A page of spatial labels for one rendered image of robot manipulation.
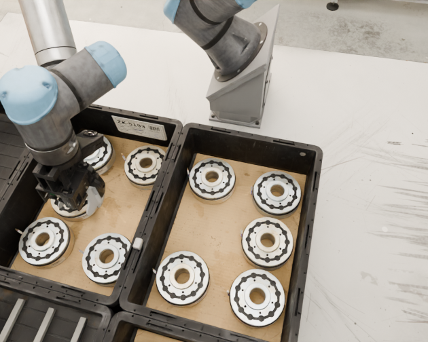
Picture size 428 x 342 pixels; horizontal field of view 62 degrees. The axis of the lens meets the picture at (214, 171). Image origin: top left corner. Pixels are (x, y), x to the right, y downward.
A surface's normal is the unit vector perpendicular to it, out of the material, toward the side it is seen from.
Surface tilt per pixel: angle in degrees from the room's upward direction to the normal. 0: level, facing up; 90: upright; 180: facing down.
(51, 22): 44
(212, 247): 0
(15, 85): 8
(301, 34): 0
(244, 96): 90
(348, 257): 0
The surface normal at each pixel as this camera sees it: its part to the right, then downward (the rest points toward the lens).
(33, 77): 0.07, -0.56
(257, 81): -0.23, 0.85
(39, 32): -0.11, 0.16
